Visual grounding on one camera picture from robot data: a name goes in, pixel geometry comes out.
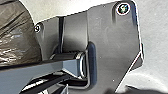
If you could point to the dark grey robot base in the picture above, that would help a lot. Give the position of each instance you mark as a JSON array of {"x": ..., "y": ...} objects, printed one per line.
[{"x": 113, "y": 46}]

